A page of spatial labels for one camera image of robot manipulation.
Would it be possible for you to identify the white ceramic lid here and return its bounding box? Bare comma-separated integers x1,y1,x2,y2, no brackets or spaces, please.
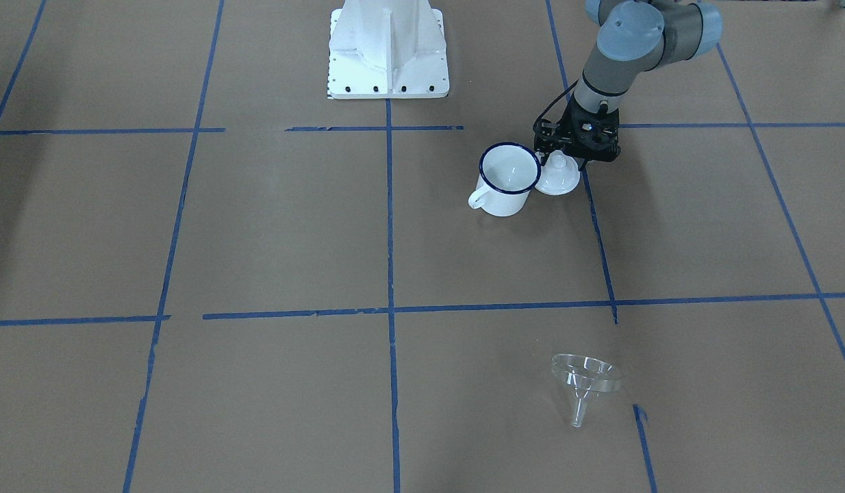
535,151,580,196

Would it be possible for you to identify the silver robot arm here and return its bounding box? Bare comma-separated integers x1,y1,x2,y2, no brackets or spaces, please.
570,1,724,114

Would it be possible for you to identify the white patterned mug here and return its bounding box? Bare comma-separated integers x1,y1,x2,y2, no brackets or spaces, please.
467,142,542,216

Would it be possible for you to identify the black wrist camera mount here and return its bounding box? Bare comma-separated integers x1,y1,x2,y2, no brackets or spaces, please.
533,92,622,162

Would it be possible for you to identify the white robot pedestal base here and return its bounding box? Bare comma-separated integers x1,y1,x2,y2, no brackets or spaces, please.
327,1,451,100

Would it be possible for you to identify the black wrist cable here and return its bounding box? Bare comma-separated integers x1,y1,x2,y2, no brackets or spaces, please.
532,79,579,135

